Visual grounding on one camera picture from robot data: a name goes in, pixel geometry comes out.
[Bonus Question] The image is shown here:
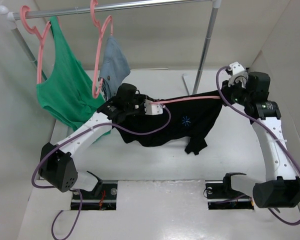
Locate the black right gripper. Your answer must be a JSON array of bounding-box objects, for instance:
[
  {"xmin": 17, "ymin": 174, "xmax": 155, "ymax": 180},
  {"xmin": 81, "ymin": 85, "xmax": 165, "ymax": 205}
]
[{"xmin": 216, "ymin": 76, "xmax": 253, "ymax": 107}]

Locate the pink hanger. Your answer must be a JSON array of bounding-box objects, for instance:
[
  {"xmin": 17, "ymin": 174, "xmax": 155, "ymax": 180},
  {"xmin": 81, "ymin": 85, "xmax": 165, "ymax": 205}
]
[
  {"xmin": 89, "ymin": 0, "xmax": 114, "ymax": 99},
  {"xmin": 150, "ymin": 96, "xmax": 221, "ymax": 105},
  {"xmin": 19, "ymin": 5, "xmax": 61, "ymax": 85}
]

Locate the black t shirt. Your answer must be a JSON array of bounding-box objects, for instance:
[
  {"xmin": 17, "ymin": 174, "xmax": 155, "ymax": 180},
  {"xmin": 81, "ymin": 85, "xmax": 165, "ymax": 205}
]
[{"xmin": 116, "ymin": 90, "xmax": 223, "ymax": 155}]

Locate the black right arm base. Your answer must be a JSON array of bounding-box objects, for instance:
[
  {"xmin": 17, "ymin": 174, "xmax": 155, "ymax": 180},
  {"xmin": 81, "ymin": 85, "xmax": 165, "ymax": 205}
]
[{"xmin": 203, "ymin": 172, "xmax": 255, "ymax": 211}]

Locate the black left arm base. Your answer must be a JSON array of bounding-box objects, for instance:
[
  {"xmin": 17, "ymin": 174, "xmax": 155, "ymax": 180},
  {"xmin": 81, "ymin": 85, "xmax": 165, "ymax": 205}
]
[{"xmin": 70, "ymin": 171, "xmax": 118, "ymax": 211}]

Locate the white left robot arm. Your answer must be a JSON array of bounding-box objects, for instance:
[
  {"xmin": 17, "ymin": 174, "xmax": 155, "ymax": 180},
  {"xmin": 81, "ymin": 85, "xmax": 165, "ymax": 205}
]
[{"xmin": 35, "ymin": 83, "xmax": 147, "ymax": 199}]

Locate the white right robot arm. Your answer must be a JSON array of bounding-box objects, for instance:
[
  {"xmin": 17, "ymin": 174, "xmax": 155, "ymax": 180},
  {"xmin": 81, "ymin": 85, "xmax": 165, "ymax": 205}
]
[{"xmin": 221, "ymin": 70, "xmax": 300, "ymax": 208}]

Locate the blue denim garment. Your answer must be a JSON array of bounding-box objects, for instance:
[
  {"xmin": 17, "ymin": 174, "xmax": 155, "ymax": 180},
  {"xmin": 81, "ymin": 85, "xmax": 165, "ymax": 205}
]
[{"xmin": 99, "ymin": 36, "xmax": 131, "ymax": 101}]

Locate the green tank top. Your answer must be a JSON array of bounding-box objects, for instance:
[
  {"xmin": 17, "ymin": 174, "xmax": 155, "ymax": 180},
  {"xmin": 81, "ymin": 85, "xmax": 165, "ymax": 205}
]
[{"xmin": 36, "ymin": 16, "xmax": 105, "ymax": 131}]

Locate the silver clothes rack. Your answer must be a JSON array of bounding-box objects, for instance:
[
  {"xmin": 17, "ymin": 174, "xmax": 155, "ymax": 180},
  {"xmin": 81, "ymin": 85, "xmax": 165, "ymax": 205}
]
[{"xmin": 0, "ymin": 0, "xmax": 222, "ymax": 95}]

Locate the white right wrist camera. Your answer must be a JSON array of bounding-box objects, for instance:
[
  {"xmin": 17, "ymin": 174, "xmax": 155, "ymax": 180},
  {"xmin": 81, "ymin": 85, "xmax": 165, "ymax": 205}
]
[{"xmin": 226, "ymin": 61, "xmax": 248, "ymax": 88}]

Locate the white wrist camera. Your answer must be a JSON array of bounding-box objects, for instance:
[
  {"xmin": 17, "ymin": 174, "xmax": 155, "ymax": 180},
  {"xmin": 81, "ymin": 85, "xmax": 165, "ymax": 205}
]
[
  {"xmin": 144, "ymin": 99, "xmax": 164, "ymax": 116},
  {"xmin": 226, "ymin": 61, "xmax": 248, "ymax": 88}
]

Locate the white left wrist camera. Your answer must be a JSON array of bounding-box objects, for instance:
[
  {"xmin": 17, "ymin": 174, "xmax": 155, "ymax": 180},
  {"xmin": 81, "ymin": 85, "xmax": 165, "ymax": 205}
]
[{"xmin": 144, "ymin": 99, "xmax": 164, "ymax": 116}]

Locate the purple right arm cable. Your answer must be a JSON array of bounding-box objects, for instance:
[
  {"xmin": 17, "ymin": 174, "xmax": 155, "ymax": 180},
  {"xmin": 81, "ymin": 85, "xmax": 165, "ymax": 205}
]
[{"xmin": 216, "ymin": 65, "xmax": 300, "ymax": 226}]

